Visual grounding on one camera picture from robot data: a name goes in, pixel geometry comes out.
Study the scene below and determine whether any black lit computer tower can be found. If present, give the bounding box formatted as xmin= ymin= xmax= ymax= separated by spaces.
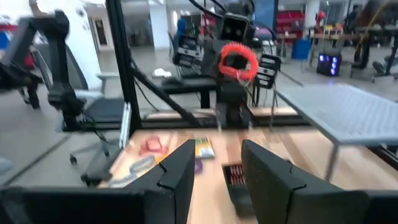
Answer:
xmin=316 ymin=51 xmax=343 ymax=78

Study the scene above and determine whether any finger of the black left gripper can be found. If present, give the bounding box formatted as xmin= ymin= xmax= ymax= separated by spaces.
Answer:
xmin=257 ymin=55 xmax=282 ymax=90
xmin=172 ymin=34 xmax=203 ymax=68

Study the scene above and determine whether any blue rubber band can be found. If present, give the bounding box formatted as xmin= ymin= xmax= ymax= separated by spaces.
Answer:
xmin=128 ymin=154 xmax=156 ymax=175

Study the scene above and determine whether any blue background bin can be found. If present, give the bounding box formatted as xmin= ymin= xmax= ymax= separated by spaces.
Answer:
xmin=290 ymin=37 xmax=312 ymax=60

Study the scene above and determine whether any red spiral coil band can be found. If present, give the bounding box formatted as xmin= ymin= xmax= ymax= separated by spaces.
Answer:
xmin=217 ymin=42 xmax=259 ymax=82

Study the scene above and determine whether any yellow green crayon box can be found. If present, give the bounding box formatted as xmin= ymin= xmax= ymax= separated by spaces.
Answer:
xmin=194 ymin=136 xmax=216 ymax=159

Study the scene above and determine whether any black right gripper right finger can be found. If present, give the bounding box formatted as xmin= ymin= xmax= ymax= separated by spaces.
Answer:
xmin=241 ymin=139 xmax=398 ymax=224

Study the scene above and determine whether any black background desk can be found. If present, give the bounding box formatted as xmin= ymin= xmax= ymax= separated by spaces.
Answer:
xmin=160 ymin=77 xmax=218 ymax=110

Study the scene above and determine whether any black plastic basket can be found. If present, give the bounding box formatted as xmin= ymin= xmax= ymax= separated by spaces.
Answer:
xmin=222 ymin=163 xmax=256 ymax=218

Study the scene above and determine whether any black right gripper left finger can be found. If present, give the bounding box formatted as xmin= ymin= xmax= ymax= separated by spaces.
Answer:
xmin=0 ymin=139 xmax=197 ymax=224

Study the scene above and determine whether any purple spiral coil band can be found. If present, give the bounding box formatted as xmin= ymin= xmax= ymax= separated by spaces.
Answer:
xmin=194 ymin=157 xmax=205 ymax=175

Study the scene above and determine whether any red background shelf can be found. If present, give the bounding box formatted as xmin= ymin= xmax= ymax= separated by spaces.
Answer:
xmin=275 ymin=10 xmax=306 ymax=34

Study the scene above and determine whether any grey perforated metal shelf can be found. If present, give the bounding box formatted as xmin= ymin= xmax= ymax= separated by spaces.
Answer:
xmin=275 ymin=83 xmax=398 ymax=182

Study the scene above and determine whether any grey office chair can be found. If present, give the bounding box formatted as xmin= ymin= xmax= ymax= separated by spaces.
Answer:
xmin=29 ymin=46 xmax=127 ymax=186

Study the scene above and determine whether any red rubber band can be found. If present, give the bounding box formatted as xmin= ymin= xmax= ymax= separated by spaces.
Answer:
xmin=137 ymin=134 xmax=169 ymax=157

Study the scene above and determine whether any white printed paper sheet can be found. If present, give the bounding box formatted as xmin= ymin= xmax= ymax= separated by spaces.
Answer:
xmin=151 ymin=67 xmax=172 ymax=78

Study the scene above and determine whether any person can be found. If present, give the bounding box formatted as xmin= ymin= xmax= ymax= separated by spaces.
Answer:
xmin=343 ymin=3 xmax=359 ymax=34

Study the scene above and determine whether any black background equipment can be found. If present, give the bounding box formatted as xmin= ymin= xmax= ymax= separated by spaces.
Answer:
xmin=0 ymin=9 xmax=90 ymax=133

